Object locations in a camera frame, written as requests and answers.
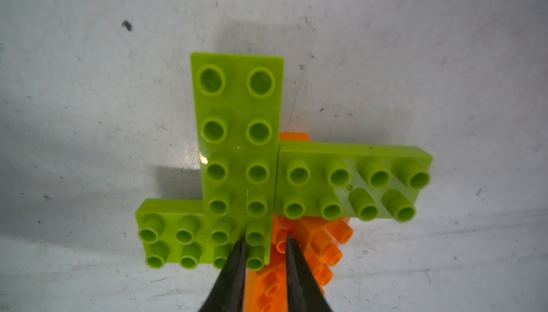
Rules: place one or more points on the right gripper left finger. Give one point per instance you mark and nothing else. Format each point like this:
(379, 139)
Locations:
(227, 294)

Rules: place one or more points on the orange lego brick bottom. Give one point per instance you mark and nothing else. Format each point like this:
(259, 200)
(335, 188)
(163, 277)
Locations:
(266, 290)

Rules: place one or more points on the green lego brick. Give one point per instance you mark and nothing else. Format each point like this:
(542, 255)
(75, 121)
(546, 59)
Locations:
(238, 102)
(182, 232)
(363, 181)

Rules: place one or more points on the orange lego brick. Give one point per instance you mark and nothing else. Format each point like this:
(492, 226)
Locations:
(266, 290)
(318, 239)
(296, 137)

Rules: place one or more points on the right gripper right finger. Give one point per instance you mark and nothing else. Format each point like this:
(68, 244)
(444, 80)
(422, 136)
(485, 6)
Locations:
(303, 291)

